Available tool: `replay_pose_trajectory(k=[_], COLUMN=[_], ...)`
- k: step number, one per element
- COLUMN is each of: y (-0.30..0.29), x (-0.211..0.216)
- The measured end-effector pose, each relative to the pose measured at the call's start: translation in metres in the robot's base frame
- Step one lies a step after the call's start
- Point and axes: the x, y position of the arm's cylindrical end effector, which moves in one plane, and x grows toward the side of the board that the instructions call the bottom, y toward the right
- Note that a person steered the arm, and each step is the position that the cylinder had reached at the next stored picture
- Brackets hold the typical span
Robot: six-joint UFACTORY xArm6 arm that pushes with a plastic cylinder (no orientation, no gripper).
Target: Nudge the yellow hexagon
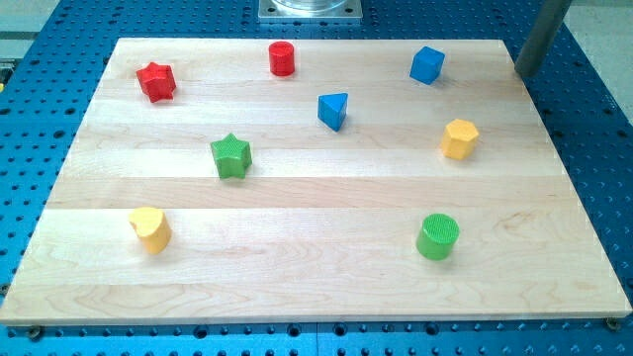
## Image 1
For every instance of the yellow hexagon block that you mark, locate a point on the yellow hexagon block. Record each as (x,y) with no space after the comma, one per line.
(459,139)

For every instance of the blue triangle block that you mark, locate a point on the blue triangle block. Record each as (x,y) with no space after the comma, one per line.
(331,110)

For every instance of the green star block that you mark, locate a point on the green star block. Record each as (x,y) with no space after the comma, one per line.
(232,156)

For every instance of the wooden board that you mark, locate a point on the wooden board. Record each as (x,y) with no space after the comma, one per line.
(323,226)

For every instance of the red cylinder block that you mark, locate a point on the red cylinder block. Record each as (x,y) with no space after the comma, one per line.
(281,58)

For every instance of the green cylinder block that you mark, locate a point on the green cylinder block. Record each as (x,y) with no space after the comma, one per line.
(437,236)

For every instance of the blue cube block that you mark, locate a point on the blue cube block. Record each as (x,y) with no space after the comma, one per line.
(426,65)

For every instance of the yellow heart block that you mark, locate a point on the yellow heart block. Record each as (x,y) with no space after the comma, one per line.
(151,227)

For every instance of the red star block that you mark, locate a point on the red star block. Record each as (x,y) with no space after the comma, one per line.
(157,81)

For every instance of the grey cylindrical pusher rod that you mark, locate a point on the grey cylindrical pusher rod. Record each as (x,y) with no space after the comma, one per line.
(540,39)

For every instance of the left board stop screw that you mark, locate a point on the left board stop screw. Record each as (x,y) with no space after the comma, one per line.
(35,332)

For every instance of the board stop screw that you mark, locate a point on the board stop screw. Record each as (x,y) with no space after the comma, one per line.
(612,324)
(35,332)

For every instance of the right board stop screw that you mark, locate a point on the right board stop screw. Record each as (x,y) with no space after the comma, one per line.
(612,324)

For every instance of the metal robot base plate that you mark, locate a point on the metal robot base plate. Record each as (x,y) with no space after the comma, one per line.
(270,10)

